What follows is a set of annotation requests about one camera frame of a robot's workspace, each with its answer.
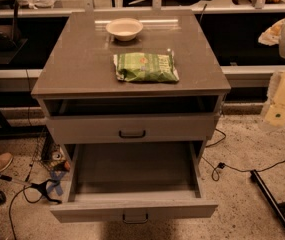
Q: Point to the black metal stand leg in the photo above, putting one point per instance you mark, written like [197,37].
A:
[278,208]

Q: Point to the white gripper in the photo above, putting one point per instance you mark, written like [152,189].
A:
[274,108]

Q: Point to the grey drawer cabinet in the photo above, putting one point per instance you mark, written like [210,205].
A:
[79,78]

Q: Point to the grey drawer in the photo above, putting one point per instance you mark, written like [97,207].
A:
[131,128]
[134,183]

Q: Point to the wire basket with cans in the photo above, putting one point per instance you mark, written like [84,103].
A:
[49,154]

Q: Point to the white paper bowl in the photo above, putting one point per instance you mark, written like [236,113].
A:
[124,29]

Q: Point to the blue tape cross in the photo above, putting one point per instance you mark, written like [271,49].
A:
[56,177]

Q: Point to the black reacher grabber tool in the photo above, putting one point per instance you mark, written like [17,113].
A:
[41,187]

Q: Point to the green chip bag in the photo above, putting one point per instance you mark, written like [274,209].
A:
[145,67]

